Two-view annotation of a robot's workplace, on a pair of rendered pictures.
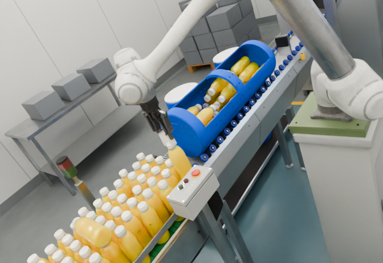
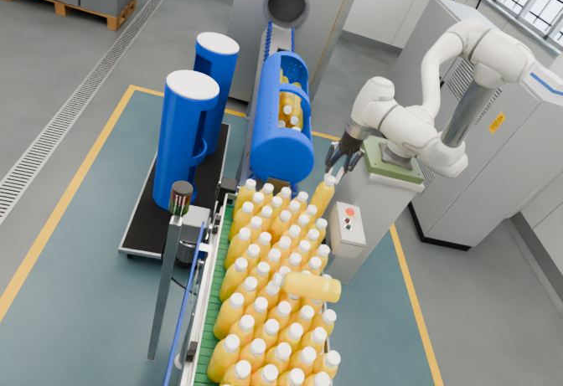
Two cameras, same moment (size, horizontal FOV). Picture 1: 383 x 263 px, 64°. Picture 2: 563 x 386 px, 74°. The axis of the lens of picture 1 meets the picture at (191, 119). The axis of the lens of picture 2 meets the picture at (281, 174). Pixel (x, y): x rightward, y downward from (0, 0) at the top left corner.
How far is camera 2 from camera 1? 1.51 m
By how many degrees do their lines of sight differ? 54
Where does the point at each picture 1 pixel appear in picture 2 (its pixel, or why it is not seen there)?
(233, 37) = not seen: outside the picture
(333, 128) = (405, 175)
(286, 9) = (484, 98)
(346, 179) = (381, 211)
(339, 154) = (394, 193)
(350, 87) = (458, 155)
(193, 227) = not seen: hidden behind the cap
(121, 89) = (432, 141)
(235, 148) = not seen: hidden behind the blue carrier
